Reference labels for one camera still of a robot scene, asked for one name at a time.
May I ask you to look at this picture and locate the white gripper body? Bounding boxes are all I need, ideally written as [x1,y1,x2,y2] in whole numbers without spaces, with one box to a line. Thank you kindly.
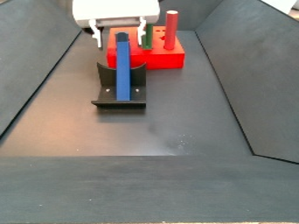
[72,0,160,28]

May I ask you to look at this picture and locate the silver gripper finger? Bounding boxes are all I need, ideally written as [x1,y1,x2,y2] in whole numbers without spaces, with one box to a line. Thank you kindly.
[88,19,101,48]
[136,17,145,46]

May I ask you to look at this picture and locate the blue rectangular bar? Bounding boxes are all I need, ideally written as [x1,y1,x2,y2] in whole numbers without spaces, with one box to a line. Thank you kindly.
[116,32,131,101]

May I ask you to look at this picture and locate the red peg board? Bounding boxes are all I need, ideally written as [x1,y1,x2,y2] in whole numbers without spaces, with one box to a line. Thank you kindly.
[107,26,184,69]

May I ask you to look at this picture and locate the black curved fixture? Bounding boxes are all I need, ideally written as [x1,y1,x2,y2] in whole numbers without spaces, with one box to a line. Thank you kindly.
[91,64,145,109]

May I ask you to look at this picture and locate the green pentagon peg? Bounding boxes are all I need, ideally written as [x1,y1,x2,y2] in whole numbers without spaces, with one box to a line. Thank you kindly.
[141,24,153,50]

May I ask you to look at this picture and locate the red hexagonal peg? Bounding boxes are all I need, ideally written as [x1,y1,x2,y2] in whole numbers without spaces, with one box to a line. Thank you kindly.
[163,10,179,50]

